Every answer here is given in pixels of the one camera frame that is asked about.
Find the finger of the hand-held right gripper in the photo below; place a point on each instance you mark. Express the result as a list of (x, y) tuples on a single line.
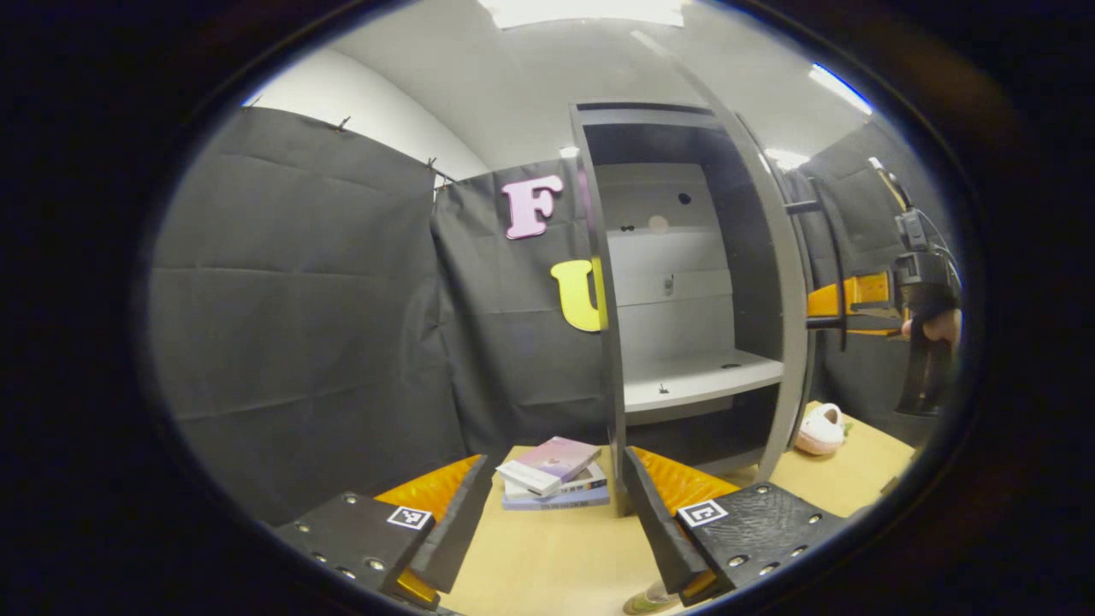
[(860, 295), (825, 323)]

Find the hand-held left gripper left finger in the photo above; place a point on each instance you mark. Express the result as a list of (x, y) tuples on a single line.
[(453, 530)]

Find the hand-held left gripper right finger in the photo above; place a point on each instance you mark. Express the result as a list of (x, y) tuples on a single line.
[(659, 530)]

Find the grey cabinet door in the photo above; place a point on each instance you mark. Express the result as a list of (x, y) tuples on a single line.
[(796, 282)]

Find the small bottle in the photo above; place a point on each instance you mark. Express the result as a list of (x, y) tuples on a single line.
[(650, 601)]

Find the grey cabinet shelf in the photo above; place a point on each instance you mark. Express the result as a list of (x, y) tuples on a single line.
[(684, 381)]

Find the dark grey cabinet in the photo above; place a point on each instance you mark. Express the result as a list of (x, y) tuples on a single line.
[(667, 115)]

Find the white book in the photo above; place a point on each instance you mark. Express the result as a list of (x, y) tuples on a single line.
[(590, 481)]

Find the blue book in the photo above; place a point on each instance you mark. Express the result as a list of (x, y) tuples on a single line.
[(556, 503)]

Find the pink plush toy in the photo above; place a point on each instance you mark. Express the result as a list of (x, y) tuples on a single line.
[(819, 432)]

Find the pink book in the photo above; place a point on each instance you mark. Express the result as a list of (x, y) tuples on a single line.
[(552, 458)]

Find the small ceiling light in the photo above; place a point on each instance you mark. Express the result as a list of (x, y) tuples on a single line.
[(785, 158)]

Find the long ceiling light strip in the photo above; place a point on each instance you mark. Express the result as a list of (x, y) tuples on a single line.
[(840, 87)]

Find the black backdrop cloth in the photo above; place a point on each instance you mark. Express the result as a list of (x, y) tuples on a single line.
[(299, 342)]

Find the wide ceiling light panel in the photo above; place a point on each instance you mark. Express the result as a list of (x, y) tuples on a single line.
[(582, 10)]

